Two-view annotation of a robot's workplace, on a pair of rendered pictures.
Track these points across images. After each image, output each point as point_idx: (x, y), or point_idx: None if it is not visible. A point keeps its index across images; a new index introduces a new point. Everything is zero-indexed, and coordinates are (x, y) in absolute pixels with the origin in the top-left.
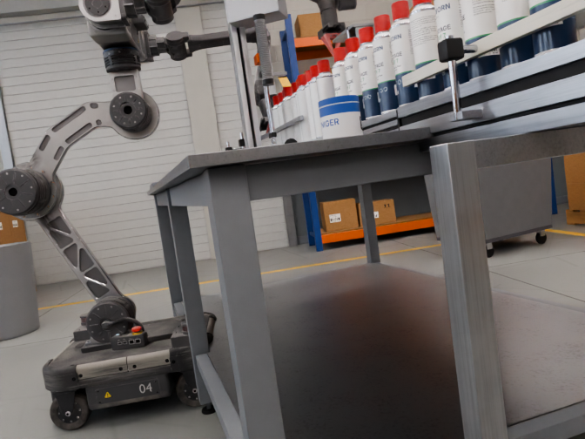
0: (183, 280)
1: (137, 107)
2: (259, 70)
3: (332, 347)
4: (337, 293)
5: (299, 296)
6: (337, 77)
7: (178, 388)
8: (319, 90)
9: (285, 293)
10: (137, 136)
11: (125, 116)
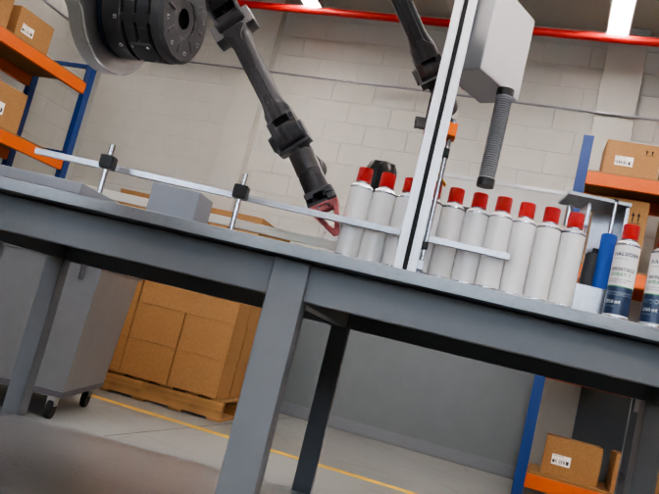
0: (262, 465)
1: (197, 27)
2: (275, 85)
3: None
4: (127, 485)
5: (60, 485)
6: (634, 259)
7: None
8: (577, 248)
9: (6, 474)
10: (108, 63)
11: (177, 28)
